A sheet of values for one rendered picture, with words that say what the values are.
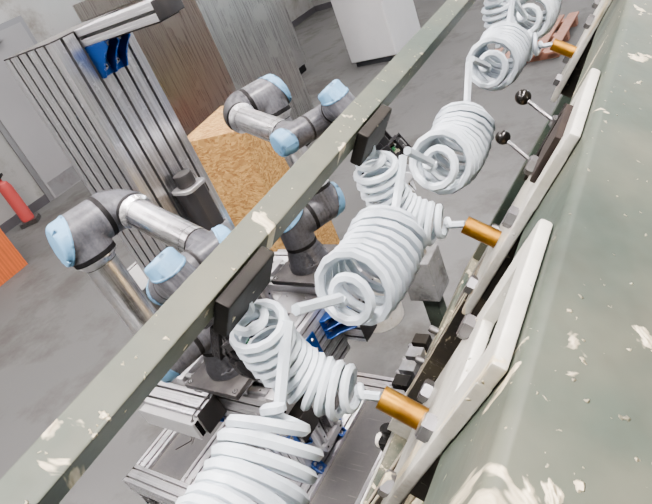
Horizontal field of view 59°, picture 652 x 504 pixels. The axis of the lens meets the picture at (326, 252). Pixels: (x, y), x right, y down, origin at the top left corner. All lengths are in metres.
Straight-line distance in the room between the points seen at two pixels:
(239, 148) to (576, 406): 2.97
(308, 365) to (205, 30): 5.06
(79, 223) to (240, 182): 1.84
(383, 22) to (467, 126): 7.21
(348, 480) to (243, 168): 1.70
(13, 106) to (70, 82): 7.02
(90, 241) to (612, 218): 1.34
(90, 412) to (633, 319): 0.24
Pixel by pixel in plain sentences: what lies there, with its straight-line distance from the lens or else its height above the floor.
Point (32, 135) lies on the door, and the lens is 8.74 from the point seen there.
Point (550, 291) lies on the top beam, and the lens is 0.26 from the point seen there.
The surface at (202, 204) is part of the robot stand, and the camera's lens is 1.77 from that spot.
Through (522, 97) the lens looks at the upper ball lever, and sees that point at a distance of 1.49.
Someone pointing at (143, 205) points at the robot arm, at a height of 1.63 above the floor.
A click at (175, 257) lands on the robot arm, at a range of 1.14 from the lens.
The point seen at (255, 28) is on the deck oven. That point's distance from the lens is 5.77.
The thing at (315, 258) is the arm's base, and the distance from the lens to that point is 2.00.
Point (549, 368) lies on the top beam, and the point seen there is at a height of 1.92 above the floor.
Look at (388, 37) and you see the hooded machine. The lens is 7.82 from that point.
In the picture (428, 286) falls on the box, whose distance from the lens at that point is 2.11.
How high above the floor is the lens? 2.09
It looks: 30 degrees down
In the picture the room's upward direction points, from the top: 24 degrees counter-clockwise
